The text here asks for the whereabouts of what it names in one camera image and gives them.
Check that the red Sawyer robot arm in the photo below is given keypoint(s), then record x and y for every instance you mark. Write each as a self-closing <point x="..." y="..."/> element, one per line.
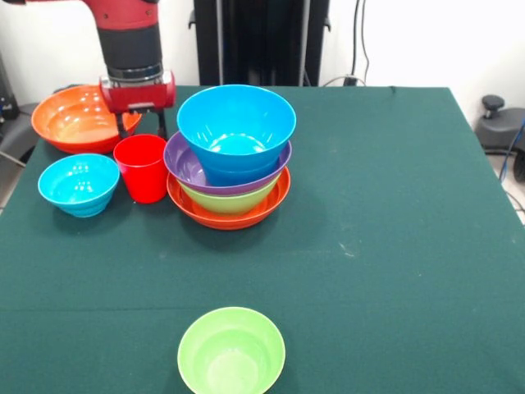
<point x="127" y="33"/>

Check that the red cup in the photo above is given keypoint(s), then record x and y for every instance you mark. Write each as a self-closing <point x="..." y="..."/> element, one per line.
<point x="141" y="172"/>

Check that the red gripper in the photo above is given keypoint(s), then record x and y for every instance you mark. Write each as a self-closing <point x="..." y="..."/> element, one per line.
<point x="139" y="96"/>

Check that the translucent blue straight-sided bowl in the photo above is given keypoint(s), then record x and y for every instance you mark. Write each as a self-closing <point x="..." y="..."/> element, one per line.
<point x="242" y="176"/>

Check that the small green bowl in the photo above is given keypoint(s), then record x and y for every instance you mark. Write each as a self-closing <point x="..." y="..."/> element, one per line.
<point x="231" y="353"/>

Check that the dark green tablecloth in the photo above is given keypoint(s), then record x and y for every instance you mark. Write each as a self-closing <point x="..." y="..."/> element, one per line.
<point x="369" y="246"/>

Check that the purple bowl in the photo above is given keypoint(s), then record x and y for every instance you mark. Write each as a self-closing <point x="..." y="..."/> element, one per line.
<point x="182" y="162"/>

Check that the large blue bowl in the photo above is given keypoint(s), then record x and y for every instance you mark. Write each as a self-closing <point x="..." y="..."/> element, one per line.
<point x="236" y="119"/>

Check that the large green bowl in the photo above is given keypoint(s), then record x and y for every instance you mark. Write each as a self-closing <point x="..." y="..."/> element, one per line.
<point x="229" y="203"/>

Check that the small blue ribbed bowl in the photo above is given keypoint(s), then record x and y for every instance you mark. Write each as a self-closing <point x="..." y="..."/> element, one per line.
<point x="78" y="189"/>

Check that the black pedestal leg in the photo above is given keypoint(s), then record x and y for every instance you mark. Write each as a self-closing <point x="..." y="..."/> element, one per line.
<point x="500" y="127"/>
<point x="16" y="131"/>

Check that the orange bowl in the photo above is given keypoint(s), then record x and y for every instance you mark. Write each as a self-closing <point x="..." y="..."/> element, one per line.
<point x="69" y="123"/>
<point x="229" y="219"/>

